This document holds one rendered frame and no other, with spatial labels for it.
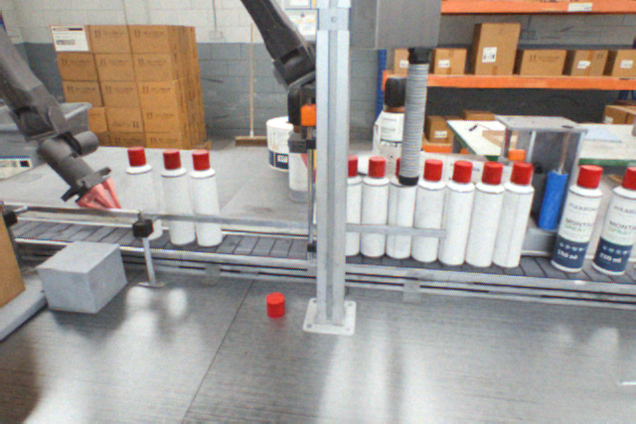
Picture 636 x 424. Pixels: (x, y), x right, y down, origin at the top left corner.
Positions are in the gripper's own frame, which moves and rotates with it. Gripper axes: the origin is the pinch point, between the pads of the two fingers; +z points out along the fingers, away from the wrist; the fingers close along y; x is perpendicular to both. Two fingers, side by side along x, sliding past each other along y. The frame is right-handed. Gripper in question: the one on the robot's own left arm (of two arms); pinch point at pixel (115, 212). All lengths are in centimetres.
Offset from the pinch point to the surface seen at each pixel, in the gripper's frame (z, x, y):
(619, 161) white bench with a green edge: 115, -117, 106
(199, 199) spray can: 9.2, -19.8, -2.9
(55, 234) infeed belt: -5.1, 15.2, -1.5
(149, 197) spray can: 2.4, -9.9, -0.9
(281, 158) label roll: 18, -20, 49
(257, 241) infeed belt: 24.6, -20.4, 1.5
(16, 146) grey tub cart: -83, 143, 138
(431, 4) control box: 9, -74, -8
